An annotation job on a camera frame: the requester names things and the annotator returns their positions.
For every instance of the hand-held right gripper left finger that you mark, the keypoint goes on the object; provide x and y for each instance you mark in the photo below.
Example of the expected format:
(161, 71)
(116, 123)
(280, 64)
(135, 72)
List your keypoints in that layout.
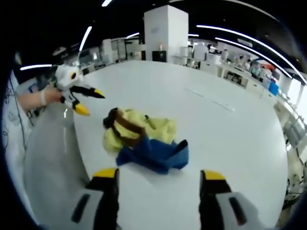
(96, 206)

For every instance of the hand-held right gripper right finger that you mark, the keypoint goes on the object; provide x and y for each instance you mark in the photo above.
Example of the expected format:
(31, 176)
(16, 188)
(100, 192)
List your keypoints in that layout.
(230, 203)

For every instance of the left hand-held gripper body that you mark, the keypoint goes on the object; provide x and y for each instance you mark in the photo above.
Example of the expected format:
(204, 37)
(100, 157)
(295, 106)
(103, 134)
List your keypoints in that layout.
(64, 77)

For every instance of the yellow blue brown garment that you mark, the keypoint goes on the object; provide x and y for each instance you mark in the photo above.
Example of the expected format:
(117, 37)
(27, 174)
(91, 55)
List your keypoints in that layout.
(134, 134)

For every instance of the person's left hand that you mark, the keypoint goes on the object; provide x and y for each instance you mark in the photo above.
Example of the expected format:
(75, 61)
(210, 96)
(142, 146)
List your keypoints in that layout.
(51, 97)

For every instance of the short ceiling light strip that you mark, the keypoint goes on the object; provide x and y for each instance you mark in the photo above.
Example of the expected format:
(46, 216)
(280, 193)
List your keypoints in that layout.
(36, 67)
(85, 38)

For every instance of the glass door cabinet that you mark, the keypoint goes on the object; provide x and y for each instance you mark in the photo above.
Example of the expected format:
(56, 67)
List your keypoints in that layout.
(120, 49)

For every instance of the person's white printed shirt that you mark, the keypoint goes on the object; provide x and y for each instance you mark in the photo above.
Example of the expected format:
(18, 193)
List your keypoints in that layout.
(12, 134)

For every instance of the black box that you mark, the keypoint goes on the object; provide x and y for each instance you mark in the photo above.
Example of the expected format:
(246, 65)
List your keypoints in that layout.
(159, 56)

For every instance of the white square pillar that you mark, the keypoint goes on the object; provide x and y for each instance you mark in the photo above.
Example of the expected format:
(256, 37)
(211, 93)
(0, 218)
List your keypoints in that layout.
(165, 31)

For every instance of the white shelf rack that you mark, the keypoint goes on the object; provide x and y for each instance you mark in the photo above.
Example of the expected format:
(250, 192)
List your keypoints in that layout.
(293, 124)

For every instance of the blue bin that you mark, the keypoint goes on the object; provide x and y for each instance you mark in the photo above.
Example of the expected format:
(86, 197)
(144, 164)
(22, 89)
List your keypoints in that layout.
(274, 88)

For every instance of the white lab bench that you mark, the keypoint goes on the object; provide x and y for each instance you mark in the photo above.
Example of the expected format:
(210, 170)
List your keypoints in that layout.
(230, 72)

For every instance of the long ceiling light strip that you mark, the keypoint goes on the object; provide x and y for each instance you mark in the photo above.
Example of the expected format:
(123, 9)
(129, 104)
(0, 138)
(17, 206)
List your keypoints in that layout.
(251, 40)
(268, 58)

